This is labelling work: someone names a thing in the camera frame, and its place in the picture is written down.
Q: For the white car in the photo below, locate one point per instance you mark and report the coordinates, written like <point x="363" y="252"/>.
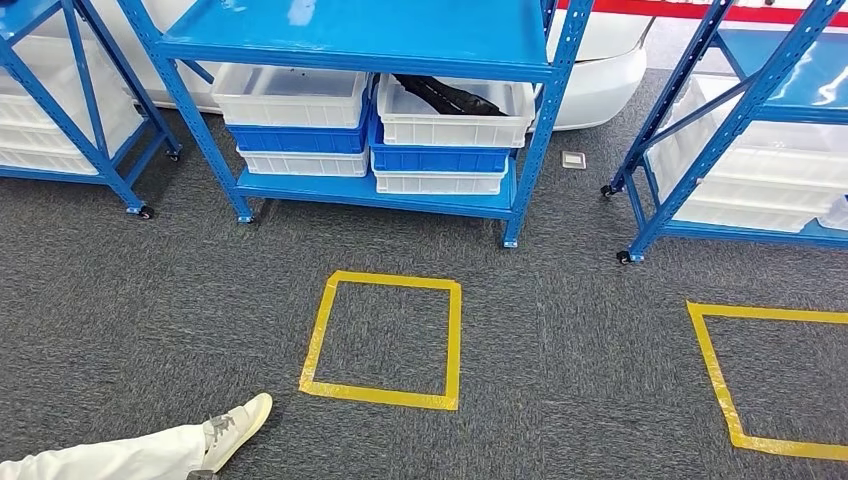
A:
<point x="596" y="79"/>

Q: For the person's shoe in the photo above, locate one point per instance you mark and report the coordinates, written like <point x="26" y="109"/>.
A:
<point x="238" y="427"/>

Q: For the white plastic tray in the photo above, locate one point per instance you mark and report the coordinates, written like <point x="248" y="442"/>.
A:
<point x="437" y="183"/>
<point x="305" y="164"/>
<point x="291" y="99"/>
<point x="450" y="132"/>

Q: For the large white plastic bin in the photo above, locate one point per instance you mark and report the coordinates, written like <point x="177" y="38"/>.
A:
<point x="26" y="132"/>
<point x="762" y="185"/>

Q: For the blue plastic tray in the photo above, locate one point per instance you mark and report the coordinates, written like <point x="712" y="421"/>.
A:
<point x="437" y="161"/>
<point x="298" y="140"/>

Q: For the long black plastic part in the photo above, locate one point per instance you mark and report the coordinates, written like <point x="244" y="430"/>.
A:
<point x="450" y="98"/>

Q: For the red barrier belt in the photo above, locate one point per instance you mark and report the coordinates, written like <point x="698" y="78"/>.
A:
<point x="662" y="10"/>

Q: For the blue steel shelf rack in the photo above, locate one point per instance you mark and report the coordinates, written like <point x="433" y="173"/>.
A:
<point x="722" y="132"/>
<point x="40" y="99"/>
<point x="364" y="33"/>

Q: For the grey floor socket box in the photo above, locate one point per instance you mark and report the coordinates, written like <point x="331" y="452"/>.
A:
<point x="574" y="160"/>

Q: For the person's leg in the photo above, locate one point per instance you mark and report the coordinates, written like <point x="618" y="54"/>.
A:
<point x="119" y="457"/>

